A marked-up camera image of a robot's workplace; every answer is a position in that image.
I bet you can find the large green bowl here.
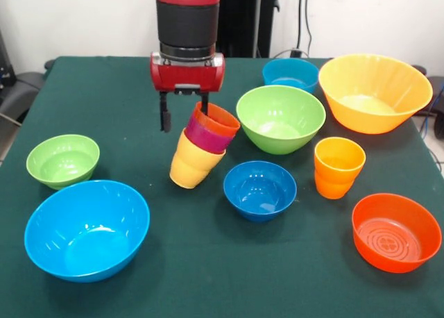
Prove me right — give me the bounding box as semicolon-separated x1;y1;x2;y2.
236;85;327;156

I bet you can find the small light blue bowl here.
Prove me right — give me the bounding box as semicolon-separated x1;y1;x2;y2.
262;58;320;95

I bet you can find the small green ribbed bowl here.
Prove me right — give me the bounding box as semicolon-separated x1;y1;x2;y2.
26;133;101;190

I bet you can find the yellow ribbed plastic cup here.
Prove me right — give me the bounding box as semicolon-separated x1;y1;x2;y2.
169;128;227;190

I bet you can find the dark blue bowl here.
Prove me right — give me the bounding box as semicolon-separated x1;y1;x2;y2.
223;160;298;224

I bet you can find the large light blue bowl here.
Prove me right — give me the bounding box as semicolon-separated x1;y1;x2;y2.
24;179;151;283

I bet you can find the black hanging cable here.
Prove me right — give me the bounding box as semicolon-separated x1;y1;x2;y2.
293;0;314;58

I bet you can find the purple plastic cup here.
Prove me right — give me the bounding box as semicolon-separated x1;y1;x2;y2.
183;115;239;156

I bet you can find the dark grey pedestal leg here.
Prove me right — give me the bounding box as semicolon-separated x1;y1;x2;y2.
0;71;46;125

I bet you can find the red plastic bowl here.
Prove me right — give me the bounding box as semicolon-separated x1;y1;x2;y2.
351;192;443;274

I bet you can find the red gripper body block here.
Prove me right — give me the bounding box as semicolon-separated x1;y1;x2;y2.
149;52;226;96

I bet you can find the large yellow bowl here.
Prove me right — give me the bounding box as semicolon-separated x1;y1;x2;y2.
318;53;434;135

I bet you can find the red plastic cup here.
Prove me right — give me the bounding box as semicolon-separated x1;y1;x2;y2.
192;101;241;137

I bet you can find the dark green tablecloth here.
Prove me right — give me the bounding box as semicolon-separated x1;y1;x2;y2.
0;56;444;318

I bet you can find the orange ribbed plastic cup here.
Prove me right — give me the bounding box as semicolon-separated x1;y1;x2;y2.
314;136;367;200

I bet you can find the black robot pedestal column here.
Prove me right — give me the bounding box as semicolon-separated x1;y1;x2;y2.
216;0;280;58

